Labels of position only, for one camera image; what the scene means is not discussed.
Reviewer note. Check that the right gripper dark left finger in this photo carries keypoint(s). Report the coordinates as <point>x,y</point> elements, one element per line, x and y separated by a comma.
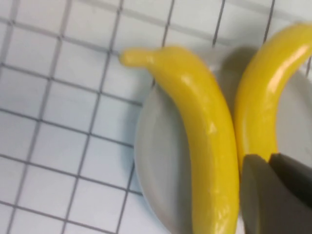
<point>263,207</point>

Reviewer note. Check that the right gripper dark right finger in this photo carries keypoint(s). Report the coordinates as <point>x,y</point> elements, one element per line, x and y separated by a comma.
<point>295,175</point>

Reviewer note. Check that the white grid-pattern tablecloth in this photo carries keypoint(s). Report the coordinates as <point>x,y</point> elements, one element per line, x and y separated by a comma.
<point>61,97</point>

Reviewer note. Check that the grey round plate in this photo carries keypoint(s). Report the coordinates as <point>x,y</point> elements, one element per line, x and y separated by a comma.
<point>161,158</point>

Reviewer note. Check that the yellow banana straight stem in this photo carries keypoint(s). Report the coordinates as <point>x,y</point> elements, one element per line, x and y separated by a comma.
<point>256,97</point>

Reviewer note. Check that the yellow banana hooked stem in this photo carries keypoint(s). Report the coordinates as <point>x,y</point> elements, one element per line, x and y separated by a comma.
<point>207,146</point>

